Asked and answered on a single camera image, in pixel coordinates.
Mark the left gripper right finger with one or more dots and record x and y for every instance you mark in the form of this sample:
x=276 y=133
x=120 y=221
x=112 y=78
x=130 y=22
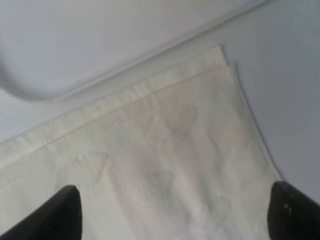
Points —
x=291 y=214

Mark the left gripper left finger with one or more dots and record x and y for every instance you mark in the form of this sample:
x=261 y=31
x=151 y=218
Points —
x=59 y=218

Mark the cream white towel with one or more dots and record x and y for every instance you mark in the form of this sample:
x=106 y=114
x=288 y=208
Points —
x=175 y=156

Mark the white rectangular plastic tray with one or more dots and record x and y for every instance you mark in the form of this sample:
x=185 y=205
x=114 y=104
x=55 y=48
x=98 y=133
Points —
x=51 y=49

